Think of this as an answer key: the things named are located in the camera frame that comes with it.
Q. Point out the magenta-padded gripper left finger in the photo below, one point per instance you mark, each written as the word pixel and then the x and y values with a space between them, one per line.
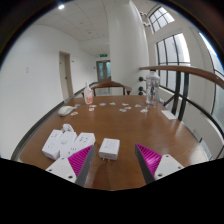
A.
pixel 61 168

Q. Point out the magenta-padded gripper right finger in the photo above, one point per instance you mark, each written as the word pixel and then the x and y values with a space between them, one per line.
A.
pixel 168 166

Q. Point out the white charger block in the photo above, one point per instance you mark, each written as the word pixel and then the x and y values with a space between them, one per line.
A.
pixel 109 148

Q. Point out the white power strip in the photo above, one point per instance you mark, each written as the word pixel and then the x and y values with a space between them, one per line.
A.
pixel 50 146

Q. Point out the white flat card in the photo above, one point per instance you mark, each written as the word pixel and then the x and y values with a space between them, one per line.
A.
pixel 169 114

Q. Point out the small flat round sticker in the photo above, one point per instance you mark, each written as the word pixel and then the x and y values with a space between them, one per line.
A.
pixel 102 104
pixel 122 110
pixel 91 109
pixel 125 104
pixel 74 113
pixel 138 105

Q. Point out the small white pump bottle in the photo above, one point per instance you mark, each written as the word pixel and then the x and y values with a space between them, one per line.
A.
pixel 88 96

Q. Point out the clear plastic drink bottle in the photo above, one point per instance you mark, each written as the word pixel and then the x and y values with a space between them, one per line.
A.
pixel 152 88

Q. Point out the tall multi-pane window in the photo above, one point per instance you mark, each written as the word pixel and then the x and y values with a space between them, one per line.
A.
pixel 216 96
pixel 173 56

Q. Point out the beige single door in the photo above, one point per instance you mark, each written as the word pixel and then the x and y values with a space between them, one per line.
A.
pixel 66 76

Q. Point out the wooden chair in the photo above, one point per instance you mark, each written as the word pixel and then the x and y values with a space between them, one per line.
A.
pixel 111 84

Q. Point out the glazed double door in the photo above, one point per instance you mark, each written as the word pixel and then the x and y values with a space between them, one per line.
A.
pixel 103 71

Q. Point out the green exit sign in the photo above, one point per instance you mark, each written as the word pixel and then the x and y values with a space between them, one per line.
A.
pixel 103 55

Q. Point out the small upper window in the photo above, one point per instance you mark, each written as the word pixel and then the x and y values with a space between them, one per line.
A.
pixel 161 19

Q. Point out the round ceiling light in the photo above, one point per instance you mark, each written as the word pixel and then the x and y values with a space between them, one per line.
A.
pixel 61 6

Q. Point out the white security camera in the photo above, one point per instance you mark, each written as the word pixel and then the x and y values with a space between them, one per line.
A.
pixel 144 19

